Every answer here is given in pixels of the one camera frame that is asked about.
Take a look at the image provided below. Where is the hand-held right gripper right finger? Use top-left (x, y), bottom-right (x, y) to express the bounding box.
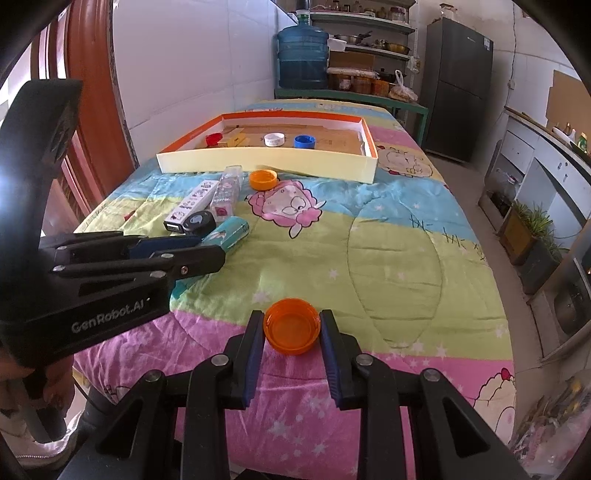
top-left (320, 309), bottom-right (527, 480)

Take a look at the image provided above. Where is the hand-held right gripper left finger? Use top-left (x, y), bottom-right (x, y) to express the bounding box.
top-left (60, 310), bottom-right (266, 480)

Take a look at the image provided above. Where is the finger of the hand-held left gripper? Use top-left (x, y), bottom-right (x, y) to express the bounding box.
top-left (53, 244), bottom-right (227, 297)
top-left (39, 232), bottom-right (204, 265)

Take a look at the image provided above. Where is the black round cap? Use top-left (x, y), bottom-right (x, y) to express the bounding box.
top-left (182, 212), bottom-right (217, 237)

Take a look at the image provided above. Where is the teal patterned box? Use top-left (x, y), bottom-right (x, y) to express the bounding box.
top-left (201, 217), bottom-right (250, 252)

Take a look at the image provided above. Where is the orange bottle cap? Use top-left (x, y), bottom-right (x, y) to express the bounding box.
top-left (263, 298), bottom-right (321, 356)
top-left (249, 169), bottom-right (279, 190)

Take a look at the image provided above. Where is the white cartoon cat box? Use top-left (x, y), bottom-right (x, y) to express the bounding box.
top-left (163, 180), bottom-right (220, 232)

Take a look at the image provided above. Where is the clear plastic box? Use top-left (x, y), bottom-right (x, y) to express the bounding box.
top-left (210, 165), bottom-right (244, 217)

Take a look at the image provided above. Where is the orange rimmed cardboard tray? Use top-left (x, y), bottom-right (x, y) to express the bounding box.
top-left (156, 111), bottom-right (379, 184)

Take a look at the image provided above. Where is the person's left hand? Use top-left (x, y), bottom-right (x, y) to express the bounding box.
top-left (0, 348), bottom-right (75, 418)

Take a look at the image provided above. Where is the red wooden door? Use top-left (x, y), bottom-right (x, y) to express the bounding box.
top-left (0, 0), bottom-right (139, 222)

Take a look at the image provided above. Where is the green table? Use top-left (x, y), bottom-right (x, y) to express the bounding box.
top-left (274, 88), bottom-right (429, 148)

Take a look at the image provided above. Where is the blue water jug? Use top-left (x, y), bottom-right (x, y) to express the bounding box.
top-left (277, 9), bottom-right (329, 90)

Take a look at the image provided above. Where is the pile of plastic bags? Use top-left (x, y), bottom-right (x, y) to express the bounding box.
top-left (508, 374), bottom-right (591, 476)

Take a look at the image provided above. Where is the potted plant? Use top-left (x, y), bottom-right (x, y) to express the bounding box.
top-left (501, 200), bottom-right (555, 266)
top-left (522, 231), bottom-right (571, 294)

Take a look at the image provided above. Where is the white shoe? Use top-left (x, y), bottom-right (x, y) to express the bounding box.
top-left (0, 411), bottom-right (79, 469)

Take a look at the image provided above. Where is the metal pot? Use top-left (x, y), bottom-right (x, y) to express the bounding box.
top-left (554, 281), bottom-right (587, 335)

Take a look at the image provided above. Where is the glass jug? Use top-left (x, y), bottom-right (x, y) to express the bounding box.
top-left (489, 171), bottom-right (520, 208)

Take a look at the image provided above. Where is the brown cardboard box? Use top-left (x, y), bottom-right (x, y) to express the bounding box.
top-left (329, 50), bottom-right (376, 70)

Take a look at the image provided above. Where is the plastic bag of food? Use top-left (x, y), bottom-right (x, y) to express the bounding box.
top-left (389, 69), bottom-right (419, 102)

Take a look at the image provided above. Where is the grey kitchen counter cabinet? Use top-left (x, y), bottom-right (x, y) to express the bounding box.
top-left (501, 106), bottom-right (591, 361)

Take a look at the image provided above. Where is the metal shelf unit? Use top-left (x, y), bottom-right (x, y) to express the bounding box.
top-left (309, 0), bottom-right (416, 75)

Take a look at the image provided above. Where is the dark refrigerator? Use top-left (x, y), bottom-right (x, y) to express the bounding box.
top-left (422, 17), bottom-right (495, 163)

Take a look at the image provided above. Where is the cardboard wall sheet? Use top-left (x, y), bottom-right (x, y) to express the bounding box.
top-left (547, 69), bottom-right (591, 130)

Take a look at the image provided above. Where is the wall cable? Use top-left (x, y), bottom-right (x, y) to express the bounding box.
top-left (508, 28), bottom-right (520, 88)

